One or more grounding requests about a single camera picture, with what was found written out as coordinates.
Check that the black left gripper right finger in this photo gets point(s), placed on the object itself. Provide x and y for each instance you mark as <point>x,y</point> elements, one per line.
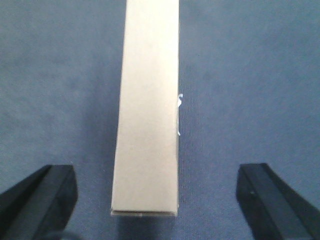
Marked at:
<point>272,209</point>

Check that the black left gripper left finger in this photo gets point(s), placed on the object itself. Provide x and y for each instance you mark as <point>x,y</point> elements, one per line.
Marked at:
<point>40,206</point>

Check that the beige cardboard package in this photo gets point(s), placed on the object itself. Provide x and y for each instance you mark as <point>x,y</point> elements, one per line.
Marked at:
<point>145,176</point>

